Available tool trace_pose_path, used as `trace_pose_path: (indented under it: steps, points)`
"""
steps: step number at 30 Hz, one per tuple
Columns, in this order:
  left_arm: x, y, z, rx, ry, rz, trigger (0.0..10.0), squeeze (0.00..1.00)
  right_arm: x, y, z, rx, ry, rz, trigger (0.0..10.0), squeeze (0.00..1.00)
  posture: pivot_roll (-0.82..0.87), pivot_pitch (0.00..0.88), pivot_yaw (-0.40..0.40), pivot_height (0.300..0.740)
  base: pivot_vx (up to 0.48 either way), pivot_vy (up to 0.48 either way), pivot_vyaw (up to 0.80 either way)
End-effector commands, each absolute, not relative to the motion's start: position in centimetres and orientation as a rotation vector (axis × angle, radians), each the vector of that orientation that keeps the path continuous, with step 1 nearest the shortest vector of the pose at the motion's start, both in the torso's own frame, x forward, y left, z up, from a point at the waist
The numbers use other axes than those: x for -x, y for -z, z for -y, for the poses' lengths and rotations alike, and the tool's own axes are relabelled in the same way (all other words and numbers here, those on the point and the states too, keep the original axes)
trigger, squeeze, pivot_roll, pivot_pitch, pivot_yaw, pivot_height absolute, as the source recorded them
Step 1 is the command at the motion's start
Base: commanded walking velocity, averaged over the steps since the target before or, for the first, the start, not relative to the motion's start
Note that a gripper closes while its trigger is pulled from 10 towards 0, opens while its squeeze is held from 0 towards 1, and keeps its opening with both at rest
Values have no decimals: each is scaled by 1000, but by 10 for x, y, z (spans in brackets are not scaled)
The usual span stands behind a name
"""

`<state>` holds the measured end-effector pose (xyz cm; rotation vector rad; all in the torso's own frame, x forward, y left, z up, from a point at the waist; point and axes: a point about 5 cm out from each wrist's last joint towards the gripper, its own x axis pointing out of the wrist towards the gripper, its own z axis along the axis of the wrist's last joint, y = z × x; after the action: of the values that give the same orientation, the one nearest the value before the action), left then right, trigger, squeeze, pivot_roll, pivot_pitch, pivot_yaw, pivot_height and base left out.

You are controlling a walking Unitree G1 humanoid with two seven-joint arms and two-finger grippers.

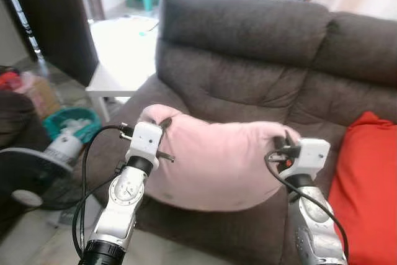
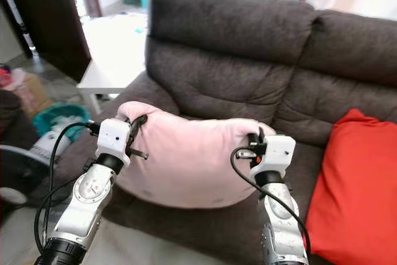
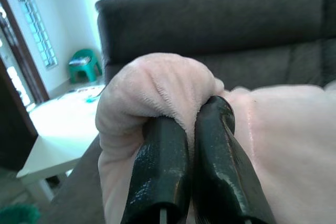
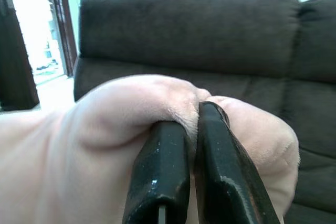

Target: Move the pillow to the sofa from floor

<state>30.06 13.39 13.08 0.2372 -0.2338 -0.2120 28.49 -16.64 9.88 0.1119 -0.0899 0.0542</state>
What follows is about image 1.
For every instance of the red cloth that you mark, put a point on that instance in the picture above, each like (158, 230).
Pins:
(9, 80)

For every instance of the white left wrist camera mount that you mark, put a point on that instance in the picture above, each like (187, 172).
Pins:
(144, 141)

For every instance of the teal plastic basket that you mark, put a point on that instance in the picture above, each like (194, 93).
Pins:
(84, 125)

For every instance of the white table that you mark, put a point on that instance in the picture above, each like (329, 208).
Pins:
(124, 54)

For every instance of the dark brown wooden door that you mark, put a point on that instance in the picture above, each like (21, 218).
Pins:
(56, 17)

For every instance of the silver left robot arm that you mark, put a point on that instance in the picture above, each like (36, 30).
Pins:
(121, 209)

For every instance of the dark brown fabric sofa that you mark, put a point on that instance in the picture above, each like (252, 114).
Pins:
(248, 72)

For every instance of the pink pillow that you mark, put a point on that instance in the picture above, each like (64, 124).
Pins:
(217, 159)

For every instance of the brown cardboard box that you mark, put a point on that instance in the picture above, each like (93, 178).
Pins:
(43, 97)

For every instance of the black floor fan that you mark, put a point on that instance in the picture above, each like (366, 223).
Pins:
(31, 178)

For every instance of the red pillow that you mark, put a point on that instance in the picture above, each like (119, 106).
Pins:
(366, 190)

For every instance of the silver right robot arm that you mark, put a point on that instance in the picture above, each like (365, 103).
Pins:
(316, 228)

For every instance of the dark brown armchair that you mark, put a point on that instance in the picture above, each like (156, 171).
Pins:
(18, 122)

